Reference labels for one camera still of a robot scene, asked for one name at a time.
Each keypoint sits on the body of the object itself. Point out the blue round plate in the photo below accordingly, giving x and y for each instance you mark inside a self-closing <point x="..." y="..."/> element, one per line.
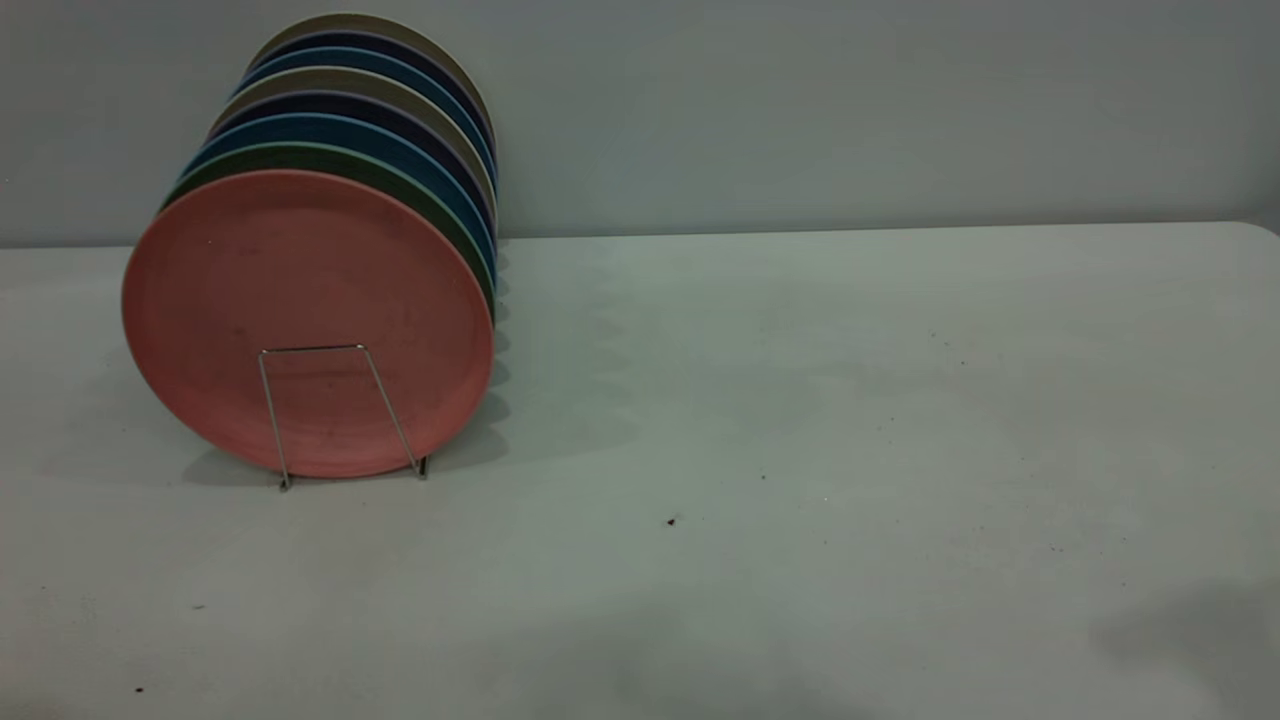
<point x="340" y="127"/>
<point x="350" y="56"/>

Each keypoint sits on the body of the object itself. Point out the green round plate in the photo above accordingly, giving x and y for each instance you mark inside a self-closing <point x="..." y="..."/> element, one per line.
<point x="330" y="155"/>

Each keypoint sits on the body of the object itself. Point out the pink round plate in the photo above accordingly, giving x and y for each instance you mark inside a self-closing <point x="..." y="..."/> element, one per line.
<point x="300" y="280"/>

